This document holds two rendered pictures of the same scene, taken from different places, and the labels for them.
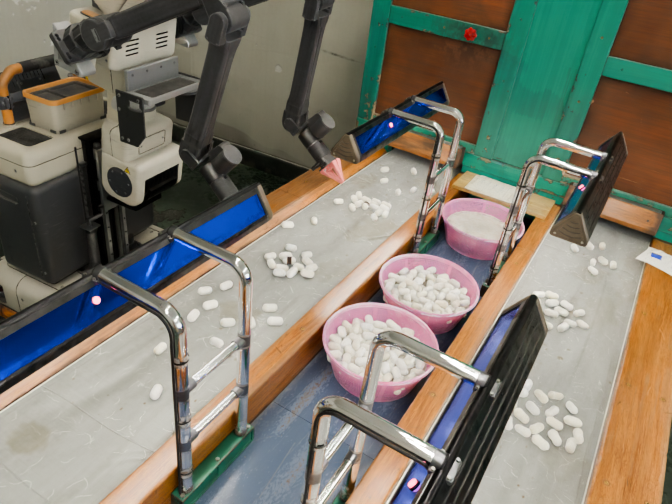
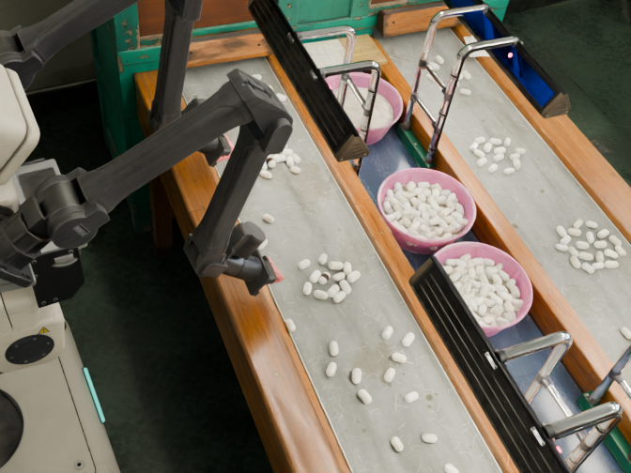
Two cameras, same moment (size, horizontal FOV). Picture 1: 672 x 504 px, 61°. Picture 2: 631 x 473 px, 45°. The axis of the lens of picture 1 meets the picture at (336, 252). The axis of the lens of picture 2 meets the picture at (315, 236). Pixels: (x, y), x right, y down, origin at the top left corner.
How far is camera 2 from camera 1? 1.41 m
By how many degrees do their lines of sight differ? 44
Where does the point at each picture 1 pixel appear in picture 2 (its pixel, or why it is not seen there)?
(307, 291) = (375, 292)
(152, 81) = not seen: hidden behind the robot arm
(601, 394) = (585, 198)
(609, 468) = not seen: outside the picture
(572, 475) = not seen: outside the picture
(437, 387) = (545, 283)
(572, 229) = (561, 107)
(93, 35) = (77, 232)
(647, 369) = (584, 158)
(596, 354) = (549, 169)
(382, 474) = (605, 368)
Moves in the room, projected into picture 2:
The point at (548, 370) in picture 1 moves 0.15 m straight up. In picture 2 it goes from (550, 207) to (569, 169)
